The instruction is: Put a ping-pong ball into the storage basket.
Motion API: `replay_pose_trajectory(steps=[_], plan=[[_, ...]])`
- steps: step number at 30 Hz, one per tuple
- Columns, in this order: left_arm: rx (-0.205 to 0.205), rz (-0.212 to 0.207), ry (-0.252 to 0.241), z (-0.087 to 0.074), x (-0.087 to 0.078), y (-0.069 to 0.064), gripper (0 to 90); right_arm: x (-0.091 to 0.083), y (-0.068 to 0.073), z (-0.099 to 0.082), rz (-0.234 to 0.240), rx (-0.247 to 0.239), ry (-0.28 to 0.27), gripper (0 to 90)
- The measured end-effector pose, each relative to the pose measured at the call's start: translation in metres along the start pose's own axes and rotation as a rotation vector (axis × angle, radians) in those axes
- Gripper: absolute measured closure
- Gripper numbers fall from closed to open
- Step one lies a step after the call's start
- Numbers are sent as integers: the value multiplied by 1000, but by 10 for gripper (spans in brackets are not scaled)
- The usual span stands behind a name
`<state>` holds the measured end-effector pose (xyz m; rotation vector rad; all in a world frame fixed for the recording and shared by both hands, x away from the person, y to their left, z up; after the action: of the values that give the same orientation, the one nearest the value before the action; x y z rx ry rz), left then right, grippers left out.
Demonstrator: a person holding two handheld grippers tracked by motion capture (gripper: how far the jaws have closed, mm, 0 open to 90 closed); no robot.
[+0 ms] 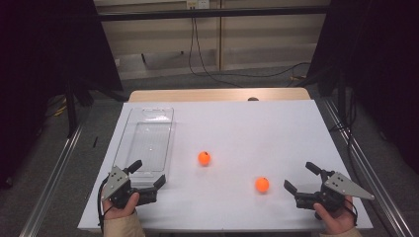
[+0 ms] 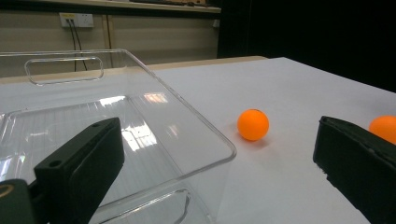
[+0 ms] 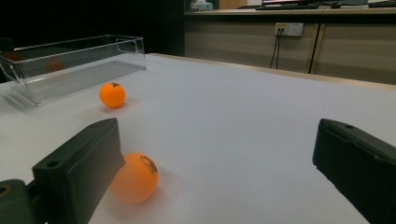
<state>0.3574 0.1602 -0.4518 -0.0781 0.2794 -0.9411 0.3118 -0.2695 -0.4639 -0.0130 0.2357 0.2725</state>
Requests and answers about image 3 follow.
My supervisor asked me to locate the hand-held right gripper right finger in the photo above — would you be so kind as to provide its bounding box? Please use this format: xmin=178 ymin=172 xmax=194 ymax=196
xmin=312 ymin=118 xmax=396 ymax=224

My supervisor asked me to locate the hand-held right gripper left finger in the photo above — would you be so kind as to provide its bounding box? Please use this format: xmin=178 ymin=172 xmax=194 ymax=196
xmin=32 ymin=117 xmax=126 ymax=224

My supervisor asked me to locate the orange table tennis ball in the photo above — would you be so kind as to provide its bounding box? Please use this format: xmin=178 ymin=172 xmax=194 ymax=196
xmin=108 ymin=152 xmax=160 ymax=205
xmin=98 ymin=81 xmax=127 ymax=109

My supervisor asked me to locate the clear plastic container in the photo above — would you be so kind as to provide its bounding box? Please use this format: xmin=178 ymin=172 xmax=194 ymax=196
xmin=0 ymin=35 xmax=148 ymax=107

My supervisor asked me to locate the wooden counter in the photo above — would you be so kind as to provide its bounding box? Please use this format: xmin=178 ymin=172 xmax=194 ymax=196
xmin=183 ymin=7 xmax=396 ymax=86

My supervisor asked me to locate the white table sheet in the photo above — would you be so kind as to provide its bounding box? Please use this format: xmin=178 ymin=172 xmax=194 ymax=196
xmin=0 ymin=53 xmax=396 ymax=224

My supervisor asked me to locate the dark keyboard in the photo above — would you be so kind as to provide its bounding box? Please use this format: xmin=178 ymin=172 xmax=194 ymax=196
xmin=368 ymin=1 xmax=396 ymax=8

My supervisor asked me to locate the black keyboard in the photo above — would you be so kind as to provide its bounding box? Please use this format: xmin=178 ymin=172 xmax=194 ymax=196
xmin=255 ymin=2 xmax=321 ymax=11

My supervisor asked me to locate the pale blue and white packet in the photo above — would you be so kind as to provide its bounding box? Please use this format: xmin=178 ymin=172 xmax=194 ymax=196
xmin=190 ymin=0 xmax=215 ymax=12

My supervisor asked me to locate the black power cable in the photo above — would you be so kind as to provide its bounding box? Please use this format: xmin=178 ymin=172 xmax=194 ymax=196
xmin=269 ymin=29 xmax=279 ymax=69
xmin=276 ymin=29 xmax=283 ymax=70

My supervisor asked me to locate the white wall outlet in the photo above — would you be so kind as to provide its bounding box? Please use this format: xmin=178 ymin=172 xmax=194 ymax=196
xmin=274 ymin=21 xmax=304 ymax=37

